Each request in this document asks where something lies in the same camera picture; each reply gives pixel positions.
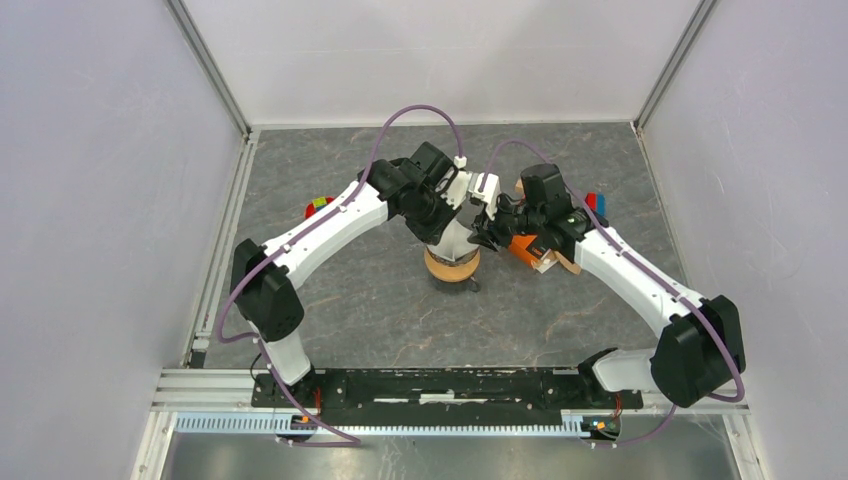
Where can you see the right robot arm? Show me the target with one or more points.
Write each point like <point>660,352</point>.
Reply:
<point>699,352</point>

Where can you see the multicoloured block stack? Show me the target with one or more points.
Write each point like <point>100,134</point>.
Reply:
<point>321,202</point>

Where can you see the coffee filter box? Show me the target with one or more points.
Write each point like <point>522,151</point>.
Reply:
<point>530,251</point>

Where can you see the glass coffee server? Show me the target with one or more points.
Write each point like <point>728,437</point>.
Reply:
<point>454,288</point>

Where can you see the aluminium frame rail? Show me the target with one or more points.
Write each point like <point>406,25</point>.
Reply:
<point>223,390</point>

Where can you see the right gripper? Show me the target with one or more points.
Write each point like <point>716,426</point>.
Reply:
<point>493,226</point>

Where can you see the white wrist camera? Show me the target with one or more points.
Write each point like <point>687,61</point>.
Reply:
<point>483,190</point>
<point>457,183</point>

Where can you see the brown paper coffee filter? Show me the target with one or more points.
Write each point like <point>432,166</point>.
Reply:
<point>568,264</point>

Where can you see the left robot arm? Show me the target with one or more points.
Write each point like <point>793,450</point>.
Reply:
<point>266,277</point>

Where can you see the red and blue block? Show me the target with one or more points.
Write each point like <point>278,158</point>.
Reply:
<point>596,202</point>

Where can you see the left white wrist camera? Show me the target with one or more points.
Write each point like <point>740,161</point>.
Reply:
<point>457,183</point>

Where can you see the white paper coffee filter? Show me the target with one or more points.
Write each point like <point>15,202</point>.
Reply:
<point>454,247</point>

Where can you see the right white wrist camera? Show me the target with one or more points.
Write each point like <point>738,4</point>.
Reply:
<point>483,190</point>

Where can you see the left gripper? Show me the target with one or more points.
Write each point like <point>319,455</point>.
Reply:
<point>430,234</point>

